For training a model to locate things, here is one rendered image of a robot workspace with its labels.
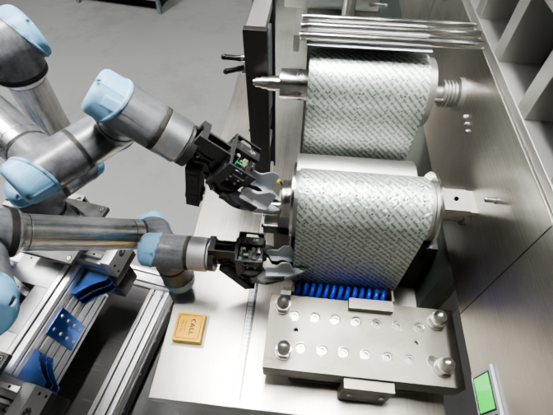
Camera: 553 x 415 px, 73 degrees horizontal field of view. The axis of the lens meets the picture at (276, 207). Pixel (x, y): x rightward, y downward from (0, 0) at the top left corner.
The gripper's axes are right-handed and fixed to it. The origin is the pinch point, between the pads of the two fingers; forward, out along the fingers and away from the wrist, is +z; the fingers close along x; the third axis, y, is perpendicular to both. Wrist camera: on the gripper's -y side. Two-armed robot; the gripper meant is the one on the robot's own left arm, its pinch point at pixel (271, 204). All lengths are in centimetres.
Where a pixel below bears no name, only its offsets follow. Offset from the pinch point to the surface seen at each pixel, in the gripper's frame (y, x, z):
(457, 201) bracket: 24.4, 1.5, 23.7
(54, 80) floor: -225, 203, -74
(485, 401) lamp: 18.0, -29.2, 32.3
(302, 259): -5.2, -4.3, 13.4
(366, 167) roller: 10.6, 13.5, 15.9
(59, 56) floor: -233, 237, -83
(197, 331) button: -36.0, -14.9, 8.6
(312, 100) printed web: 11.4, 19.7, -1.5
